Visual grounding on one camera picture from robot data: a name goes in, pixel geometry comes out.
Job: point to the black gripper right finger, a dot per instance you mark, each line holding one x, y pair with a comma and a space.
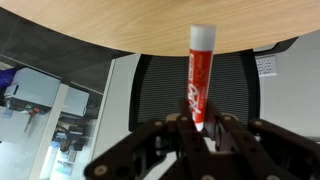
253, 150

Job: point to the white storage cabinet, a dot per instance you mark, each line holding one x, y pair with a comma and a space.
33, 88
76, 102

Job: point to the white wall outlet plate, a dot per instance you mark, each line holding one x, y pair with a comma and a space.
266, 66

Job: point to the red marker with white cap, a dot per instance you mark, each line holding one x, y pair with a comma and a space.
201, 76

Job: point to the black mesh chair with armrests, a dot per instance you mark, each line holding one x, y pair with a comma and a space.
160, 90

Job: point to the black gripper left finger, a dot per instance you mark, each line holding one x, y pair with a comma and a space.
186, 146

